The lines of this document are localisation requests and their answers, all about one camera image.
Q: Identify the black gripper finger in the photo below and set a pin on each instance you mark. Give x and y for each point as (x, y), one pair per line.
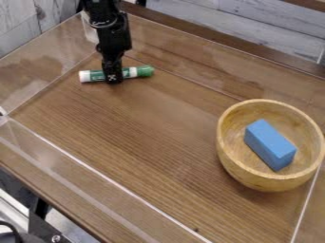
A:
(113, 72)

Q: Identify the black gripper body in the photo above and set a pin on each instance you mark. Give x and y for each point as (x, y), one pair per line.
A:
(110, 21)

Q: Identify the green white marker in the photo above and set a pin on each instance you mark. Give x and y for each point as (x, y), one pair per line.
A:
(93, 76)

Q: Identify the brown wooden bowl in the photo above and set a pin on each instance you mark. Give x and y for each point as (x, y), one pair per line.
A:
(243, 163)

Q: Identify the clear acrylic corner brace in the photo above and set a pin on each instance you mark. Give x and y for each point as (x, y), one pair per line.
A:
(89, 30)

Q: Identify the blue foam block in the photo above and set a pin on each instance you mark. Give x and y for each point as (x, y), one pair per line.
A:
(269, 144)

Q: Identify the clear acrylic tray wall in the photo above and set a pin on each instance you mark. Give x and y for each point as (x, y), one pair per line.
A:
(121, 155)

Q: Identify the black metal table bracket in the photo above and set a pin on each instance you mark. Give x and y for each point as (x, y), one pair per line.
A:
(39, 227)

